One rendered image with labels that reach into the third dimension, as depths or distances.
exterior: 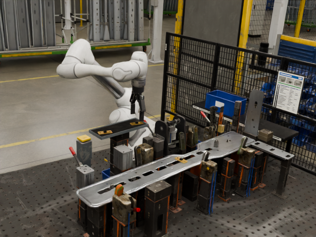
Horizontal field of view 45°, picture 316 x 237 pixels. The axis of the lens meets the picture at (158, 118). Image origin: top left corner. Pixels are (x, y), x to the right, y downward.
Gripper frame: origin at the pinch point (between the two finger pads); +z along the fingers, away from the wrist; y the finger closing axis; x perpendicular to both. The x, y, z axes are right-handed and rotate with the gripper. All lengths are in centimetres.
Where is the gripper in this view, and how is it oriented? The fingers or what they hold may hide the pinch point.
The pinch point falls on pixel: (137, 115)
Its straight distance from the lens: 243.1
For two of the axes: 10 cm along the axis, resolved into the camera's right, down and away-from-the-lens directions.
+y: 4.6, 3.5, -8.2
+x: 8.9, -1.2, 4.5
